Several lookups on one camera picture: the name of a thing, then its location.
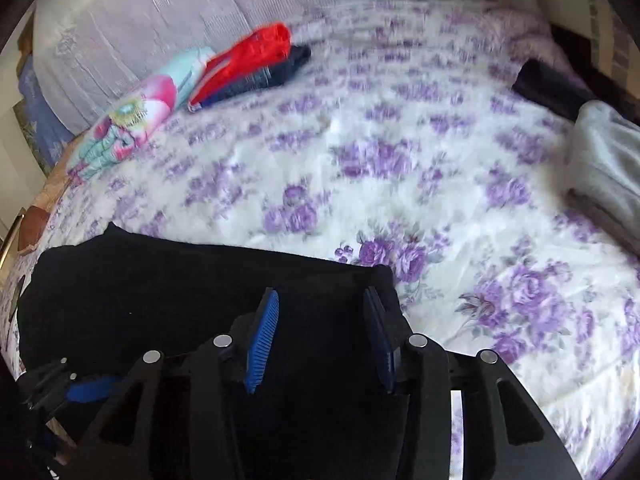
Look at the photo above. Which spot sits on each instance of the folded dark blue jeans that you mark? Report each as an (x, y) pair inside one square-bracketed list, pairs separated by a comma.
[(280, 72)]

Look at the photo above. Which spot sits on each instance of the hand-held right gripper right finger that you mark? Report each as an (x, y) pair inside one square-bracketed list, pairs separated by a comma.
[(380, 345)]

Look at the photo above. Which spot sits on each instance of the folded black garment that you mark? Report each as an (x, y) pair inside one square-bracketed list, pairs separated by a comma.
[(545, 85)]

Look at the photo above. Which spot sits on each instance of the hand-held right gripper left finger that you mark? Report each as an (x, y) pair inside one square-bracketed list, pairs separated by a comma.
[(262, 340)]

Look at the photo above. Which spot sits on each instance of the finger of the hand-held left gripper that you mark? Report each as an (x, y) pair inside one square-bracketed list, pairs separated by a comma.
[(92, 389)]

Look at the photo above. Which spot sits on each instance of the grey garment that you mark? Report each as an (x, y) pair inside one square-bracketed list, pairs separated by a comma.
[(605, 160)]

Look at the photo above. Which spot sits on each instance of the white lace cloth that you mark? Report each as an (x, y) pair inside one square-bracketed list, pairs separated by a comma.
[(150, 15)]

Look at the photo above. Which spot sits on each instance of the blue printed cloth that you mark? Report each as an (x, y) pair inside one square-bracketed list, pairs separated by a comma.
[(42, 125)]

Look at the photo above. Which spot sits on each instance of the folded red garment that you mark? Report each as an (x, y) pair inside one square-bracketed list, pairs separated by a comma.
[(245, 55)]

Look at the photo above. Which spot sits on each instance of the folded floral quilt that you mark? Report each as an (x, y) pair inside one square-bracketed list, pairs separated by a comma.
[(135, 110)]

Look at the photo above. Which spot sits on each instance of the black pants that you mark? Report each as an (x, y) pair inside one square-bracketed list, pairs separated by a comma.
[(150, 300)]

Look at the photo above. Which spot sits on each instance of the brown pillow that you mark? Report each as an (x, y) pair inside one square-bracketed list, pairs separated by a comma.
[(37, 225)]

